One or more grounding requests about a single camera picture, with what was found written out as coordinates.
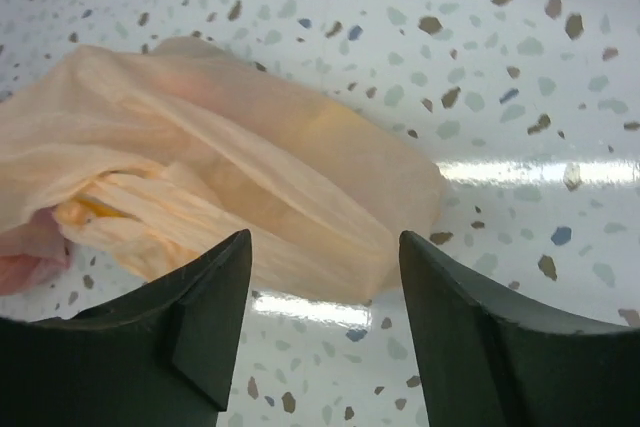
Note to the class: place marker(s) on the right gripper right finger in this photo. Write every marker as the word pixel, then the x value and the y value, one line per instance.
pixel 490 356

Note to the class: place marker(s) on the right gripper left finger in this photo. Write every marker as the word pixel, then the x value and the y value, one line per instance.
pixel 161 355

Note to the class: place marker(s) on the pink plastic bag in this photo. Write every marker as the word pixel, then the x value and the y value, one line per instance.
pixel 33 253

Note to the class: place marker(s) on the orange plastic bag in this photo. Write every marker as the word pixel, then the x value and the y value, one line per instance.
pixel 155 158

